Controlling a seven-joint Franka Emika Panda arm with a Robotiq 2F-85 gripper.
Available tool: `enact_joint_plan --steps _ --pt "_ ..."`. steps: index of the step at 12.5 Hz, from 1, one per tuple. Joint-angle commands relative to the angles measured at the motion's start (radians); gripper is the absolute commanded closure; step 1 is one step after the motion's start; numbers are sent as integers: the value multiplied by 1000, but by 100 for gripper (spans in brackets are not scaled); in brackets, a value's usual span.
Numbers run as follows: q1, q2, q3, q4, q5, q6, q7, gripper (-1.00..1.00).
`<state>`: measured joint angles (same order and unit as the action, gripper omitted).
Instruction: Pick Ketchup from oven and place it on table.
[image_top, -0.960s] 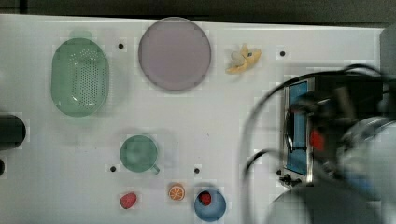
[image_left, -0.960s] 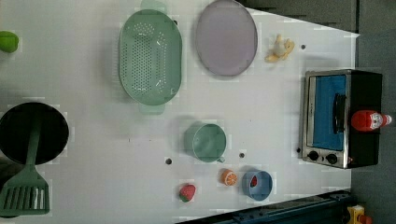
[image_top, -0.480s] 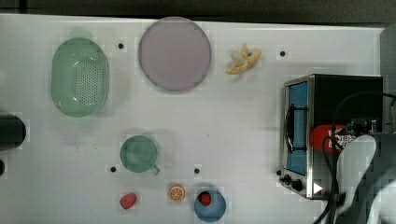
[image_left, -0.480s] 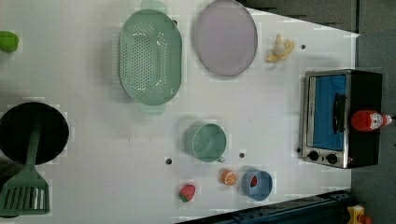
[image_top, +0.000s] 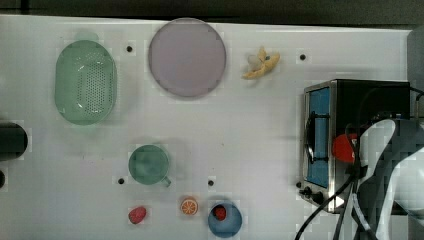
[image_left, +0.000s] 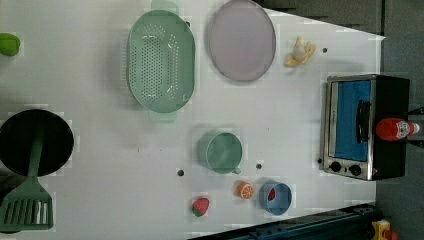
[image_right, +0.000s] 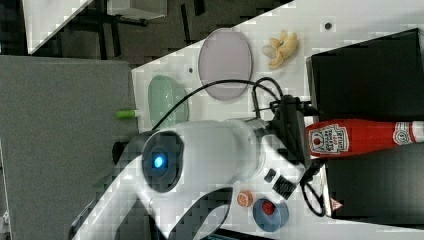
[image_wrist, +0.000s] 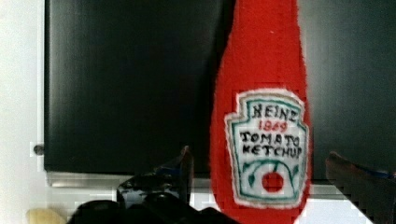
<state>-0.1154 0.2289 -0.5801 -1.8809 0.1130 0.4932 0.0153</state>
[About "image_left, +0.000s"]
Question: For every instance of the red ketchup bottle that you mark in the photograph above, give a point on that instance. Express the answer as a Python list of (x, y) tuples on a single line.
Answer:
[(395, 129)]

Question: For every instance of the green mug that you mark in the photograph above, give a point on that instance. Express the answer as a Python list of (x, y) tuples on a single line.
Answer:
[(220, 152)]

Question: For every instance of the green colander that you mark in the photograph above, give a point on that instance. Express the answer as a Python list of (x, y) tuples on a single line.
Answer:
[(161, 61)]

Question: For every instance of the toy orange half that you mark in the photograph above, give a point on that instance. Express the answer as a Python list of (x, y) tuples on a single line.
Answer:
[(245, 190)]

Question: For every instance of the lilac round plate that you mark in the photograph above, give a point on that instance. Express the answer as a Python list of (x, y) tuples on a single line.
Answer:
[(242, 40)]

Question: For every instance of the red toy strawberry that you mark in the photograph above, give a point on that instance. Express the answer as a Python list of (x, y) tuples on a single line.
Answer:
[(200, 206)]

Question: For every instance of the red berry in bowl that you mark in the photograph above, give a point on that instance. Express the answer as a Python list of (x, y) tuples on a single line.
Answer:
[(271, 195)]

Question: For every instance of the blue bowl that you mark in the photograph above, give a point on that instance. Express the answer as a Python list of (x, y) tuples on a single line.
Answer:
[(282, 200)]

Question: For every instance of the peeled toy banana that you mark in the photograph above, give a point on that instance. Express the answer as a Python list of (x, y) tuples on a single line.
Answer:
[(301, 54)]

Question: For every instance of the green slotted spatula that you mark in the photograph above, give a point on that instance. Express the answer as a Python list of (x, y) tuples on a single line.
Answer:
[(29, 206)]

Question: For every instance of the green toy pepper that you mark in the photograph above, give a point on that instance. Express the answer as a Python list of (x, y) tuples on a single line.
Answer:
[(9, 44)]

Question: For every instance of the blue metal frame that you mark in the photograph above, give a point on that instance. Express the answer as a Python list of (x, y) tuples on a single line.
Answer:
[(350, 223)]

